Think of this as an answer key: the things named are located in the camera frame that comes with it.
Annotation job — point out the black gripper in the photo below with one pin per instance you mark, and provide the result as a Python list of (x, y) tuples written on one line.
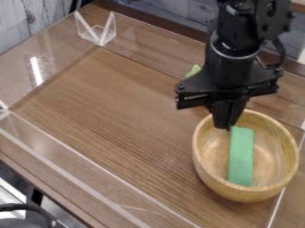
[(232, 76)]

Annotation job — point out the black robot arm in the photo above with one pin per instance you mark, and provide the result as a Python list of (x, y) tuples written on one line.
[(246, 21)]

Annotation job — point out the green rectangular block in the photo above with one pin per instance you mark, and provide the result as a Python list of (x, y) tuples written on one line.
[(241, 156)]

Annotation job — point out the brown wooden bowl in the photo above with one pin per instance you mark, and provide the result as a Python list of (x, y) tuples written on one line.
[(276, 157)]

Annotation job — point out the red plush strawberry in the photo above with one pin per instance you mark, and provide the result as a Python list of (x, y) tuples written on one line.
[(194, 70)]

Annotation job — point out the clear acrylic corner bracket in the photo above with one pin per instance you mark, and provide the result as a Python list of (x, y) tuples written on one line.
[(97, 34)]

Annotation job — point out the clear acrylic front wall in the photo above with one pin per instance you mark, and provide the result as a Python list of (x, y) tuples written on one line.
[(102, 199)]

